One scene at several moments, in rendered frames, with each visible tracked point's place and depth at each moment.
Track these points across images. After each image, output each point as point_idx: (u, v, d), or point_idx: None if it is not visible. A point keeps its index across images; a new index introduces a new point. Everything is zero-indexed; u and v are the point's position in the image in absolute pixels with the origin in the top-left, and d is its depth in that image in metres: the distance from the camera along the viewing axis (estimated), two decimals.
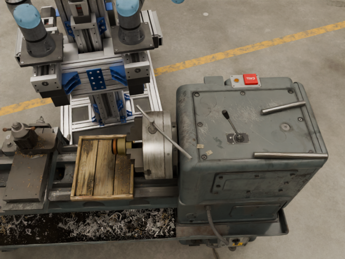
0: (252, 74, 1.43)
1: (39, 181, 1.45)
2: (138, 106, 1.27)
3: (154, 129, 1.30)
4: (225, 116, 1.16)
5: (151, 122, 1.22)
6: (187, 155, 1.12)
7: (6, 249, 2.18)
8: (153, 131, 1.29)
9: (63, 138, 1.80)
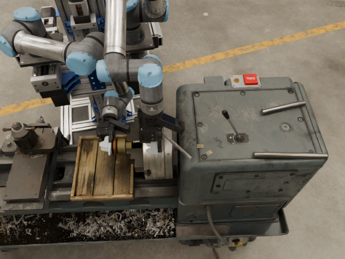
0: (252, 74, 1.43)
1: (39, 181, 1.45)
2: (138, 106, 1.27)
3: None
4: (225, 116, 1.16)
5: None
6: (187, 155, 1.12)
7: (6, 249, 2.18)
8: None
9: (63, 138, 1.80)
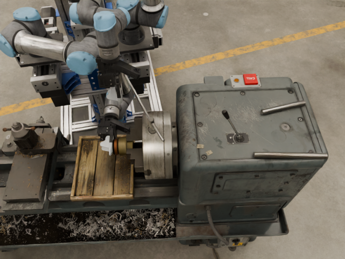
0: (252, 74, 1.43)
1: (39, 181, 1.45)
2: (161, 139, 1.20)
3: (150, 128, 1.30)
4: (225, 116, 1.16)
5: (152, 117, 1.23)
6: (126, 76, 1.28)
7: (6, 249, 2.18)
8: None
9: (63, 138, 1.80)
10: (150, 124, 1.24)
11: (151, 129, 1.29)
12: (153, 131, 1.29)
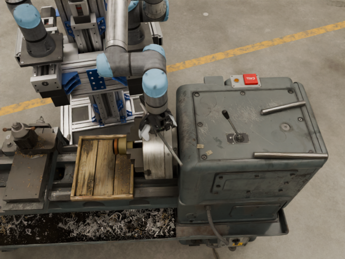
0: (252, 74, 1.43)
1: (39, 181, 1.45)
2: (141, 104, 1.27)
3: (154, 130, 1.30)
4: (225, 116, 1.16)
5: None
6: (178, 161, 1.11)
7: (6, 249, 2.18)
8: (153, 131, 1.29)
9: (63, 138, 1.80)
10: None
11: None
12: None
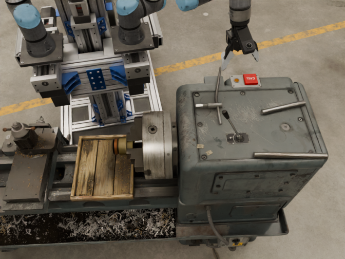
0: (252, 74, 1.43)
1: (39, 181, 1.45)
2: (222, 122, 1.28)
3: (154, 130, 1.30)
4: (225, 116, 1.16)
5: None
6: (221, 70, 1.46)
7: (6, 249, 2.18)
8: (153, 131, 1.29)
9: (63, 138, 1.80)
10: (216, 105, 1.32)
11: (204, 105, 1.32)
12: (151, 127, 1.30)
